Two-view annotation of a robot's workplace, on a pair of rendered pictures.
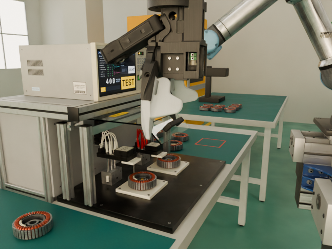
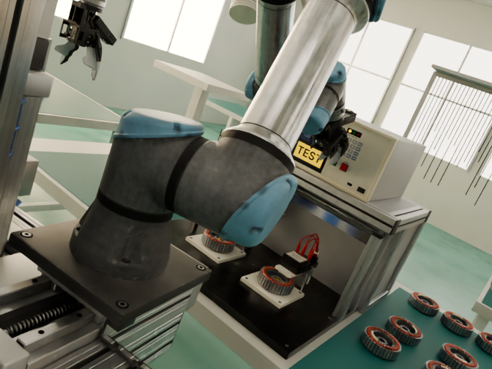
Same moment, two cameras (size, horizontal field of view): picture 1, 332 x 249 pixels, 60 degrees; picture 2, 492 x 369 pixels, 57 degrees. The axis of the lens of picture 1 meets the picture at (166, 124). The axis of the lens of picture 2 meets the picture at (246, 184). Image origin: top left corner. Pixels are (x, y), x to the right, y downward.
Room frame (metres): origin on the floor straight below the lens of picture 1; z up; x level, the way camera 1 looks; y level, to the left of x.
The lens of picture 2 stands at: (1.19, -1.28, 1.38)
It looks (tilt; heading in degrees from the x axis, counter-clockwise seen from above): 15 degrees down; 95
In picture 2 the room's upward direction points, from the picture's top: 22 degrees clockwise
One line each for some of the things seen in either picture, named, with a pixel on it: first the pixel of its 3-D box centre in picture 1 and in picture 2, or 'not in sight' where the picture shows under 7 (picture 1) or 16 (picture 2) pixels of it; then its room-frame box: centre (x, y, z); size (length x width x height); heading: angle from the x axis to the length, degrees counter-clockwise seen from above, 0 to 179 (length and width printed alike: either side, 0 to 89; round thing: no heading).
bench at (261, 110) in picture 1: (232, 133); not in sight; (3.38, -0.81, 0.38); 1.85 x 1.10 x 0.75; 154
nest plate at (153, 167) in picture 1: (168, 165); (272, 287); (1.26, -0.01, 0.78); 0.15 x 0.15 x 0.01; 64
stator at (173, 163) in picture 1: (168, 160); (276, 280); (1.26, -0.01, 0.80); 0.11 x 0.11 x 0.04
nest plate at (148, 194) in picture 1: (142, 186); (216, 246); (1.05, 0.09, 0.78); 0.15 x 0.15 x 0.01; 64
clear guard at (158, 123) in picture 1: (136, 123); not in sight; (1.03, 0.11, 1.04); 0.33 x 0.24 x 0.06; 64
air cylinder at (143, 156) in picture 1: (141, 157); (297, 272); (1.33, 0.12, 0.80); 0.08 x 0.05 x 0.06; 154
